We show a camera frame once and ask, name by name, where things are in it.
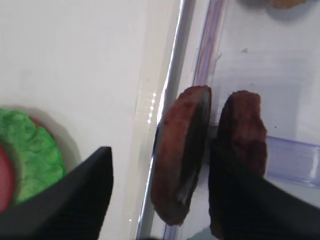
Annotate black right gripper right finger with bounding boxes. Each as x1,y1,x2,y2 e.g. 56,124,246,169
208,139,320,240

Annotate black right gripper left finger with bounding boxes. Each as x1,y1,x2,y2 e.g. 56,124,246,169
0,146,113,240

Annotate brown meat patty front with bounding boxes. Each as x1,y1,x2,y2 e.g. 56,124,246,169
150,85,212,226

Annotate brown meat patty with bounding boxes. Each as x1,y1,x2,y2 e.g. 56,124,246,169
150,85,212,226
208,90,268,240

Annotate brown meat patty rear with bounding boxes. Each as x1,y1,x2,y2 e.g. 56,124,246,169
208,90,268,240

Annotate green lettuce leaf on tray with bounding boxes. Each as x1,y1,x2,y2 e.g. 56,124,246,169
0,108,66,205

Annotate red tomato slice on tray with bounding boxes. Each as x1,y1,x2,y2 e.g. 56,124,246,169
0,145,17,212

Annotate clear patty holder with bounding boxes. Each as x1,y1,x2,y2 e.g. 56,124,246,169
266,136,320,188

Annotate white rectangular tray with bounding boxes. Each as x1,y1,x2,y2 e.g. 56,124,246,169
0,0,183,240

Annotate tan bun half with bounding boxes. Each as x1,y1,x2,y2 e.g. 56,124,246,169
267,0,308,10

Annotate clear right rail strip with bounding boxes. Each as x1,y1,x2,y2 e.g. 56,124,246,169
161,0,230,240

